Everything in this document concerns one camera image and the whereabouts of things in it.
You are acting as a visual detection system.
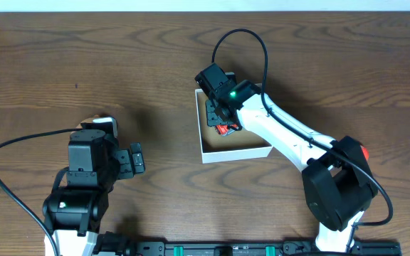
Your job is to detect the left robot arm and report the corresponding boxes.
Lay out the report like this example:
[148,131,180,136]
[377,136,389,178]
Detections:
[43,127,146,255]

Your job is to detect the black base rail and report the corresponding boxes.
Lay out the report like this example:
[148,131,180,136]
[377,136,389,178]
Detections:
[94,231,402,256]

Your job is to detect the left black cable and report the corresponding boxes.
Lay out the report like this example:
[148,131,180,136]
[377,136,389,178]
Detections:
[0,127,82,256]

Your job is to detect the white cardboard box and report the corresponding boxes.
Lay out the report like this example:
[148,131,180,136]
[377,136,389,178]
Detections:
[194,89,273,164]

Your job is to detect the right black cable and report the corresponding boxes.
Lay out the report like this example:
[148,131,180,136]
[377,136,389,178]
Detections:
[211,28,394,228]

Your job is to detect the red toy fire truck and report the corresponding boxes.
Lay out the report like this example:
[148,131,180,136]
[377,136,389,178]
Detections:
[215,124,241,137]

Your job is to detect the red round toy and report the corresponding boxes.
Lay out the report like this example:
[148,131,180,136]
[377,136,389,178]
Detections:
[360,145,369,161]

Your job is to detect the black cable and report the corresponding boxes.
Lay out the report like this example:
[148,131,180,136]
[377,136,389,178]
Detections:
[0,127,82,256]
[211,28,394,228]

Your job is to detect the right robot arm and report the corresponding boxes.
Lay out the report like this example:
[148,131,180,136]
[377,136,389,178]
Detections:
[195,63,378,252]

